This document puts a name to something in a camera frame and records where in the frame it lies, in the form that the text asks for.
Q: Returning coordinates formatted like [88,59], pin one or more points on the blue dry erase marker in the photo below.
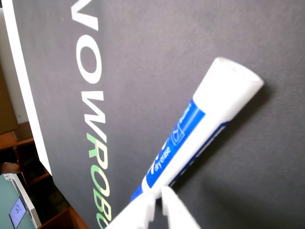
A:
[214,100]

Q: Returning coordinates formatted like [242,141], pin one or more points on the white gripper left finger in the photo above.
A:
[138,212]

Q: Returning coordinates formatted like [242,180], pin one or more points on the dark grey printed mat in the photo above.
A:
[166,59]

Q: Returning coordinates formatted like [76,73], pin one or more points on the grey device with blue screen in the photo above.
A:
[17,212]

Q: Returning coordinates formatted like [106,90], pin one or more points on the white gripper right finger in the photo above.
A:
[177,212]

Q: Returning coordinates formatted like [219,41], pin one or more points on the brown wooden shelf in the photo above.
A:
[35,171]

